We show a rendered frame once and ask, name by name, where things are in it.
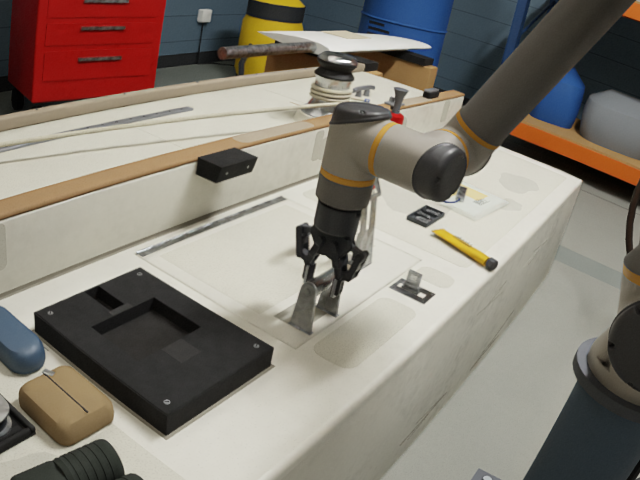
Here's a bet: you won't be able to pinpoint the grey knob with red base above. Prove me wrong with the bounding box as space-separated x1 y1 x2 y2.
384 86 409 125

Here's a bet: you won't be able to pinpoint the orange and blue shelf unit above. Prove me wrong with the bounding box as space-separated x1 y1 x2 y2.
501 0 640 187

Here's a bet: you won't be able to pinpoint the rusty metal rod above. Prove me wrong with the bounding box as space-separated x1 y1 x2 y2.
217 40 322 62

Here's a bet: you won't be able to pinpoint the blue drum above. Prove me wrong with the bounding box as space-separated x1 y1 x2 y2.
358 0 454 67

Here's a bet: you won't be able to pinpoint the dark green binoculars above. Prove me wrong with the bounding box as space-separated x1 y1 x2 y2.
9 438 147 480

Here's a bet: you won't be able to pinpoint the red tool cabinet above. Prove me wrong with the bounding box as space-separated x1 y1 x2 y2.
8 0 167 104

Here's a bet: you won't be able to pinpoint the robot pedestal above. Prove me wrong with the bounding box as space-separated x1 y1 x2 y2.
522 349 640 480

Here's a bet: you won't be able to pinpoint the silver winch handle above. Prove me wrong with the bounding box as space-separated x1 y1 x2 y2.
356 180 382 267

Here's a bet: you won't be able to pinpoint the silver staple plate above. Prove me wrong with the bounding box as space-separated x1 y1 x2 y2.
390 269 435 304

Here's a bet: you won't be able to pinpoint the black foam tray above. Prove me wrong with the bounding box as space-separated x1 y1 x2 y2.
33 267 275 435

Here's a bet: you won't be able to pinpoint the small black slotted tray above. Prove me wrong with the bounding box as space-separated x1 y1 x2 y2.
406 204 446 229

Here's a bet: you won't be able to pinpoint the white plastic container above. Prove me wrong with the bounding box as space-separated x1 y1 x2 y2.
578 88 640 162

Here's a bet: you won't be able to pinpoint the grey piano hinge strip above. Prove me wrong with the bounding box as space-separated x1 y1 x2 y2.
136 195 287 258

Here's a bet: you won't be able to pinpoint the silver metal hasp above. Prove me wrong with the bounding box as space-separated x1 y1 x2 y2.
289 269 347 335

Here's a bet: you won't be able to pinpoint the black cable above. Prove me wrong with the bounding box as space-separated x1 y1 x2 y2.
623 180 640 262

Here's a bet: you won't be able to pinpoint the grey metal track strip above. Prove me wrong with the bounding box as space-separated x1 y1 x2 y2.
63 105 194 135

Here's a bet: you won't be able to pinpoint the brown cardboard box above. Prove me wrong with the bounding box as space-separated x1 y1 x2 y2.
263 48 437 92

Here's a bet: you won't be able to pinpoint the yellow and black cylinder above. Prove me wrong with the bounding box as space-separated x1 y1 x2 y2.
234 0 306 76

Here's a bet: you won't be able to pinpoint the white boat cockpit body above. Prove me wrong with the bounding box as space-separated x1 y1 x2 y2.
0 64 584 480

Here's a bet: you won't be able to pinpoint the white paper packet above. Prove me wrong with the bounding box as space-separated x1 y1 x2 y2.
446 184 509 219

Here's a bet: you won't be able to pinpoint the silver deck winch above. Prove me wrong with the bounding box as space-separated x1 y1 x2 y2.
308 51 360 104

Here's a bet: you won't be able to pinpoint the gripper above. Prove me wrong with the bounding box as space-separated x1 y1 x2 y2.
295 198 371 302

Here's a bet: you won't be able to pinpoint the black square base fitting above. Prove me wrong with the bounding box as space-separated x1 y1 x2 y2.
0 393 37 451

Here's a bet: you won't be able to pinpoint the white flat board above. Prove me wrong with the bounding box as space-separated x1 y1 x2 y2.
256 29 433 54

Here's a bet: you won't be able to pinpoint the blue rounded fender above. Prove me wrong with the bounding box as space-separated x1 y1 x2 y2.
528 66 587 129

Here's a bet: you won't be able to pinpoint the tan zip pouch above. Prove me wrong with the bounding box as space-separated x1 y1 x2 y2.
18 364 115 447

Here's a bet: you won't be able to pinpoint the black block on coaming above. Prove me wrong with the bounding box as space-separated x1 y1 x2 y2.
195 147 259 184

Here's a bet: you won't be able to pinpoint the yellow marker pen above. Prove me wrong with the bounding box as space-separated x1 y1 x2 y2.
431 228 499 273

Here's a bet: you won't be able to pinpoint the blue-grey rounded pouch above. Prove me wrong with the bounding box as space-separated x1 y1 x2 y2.
0 305 47 376

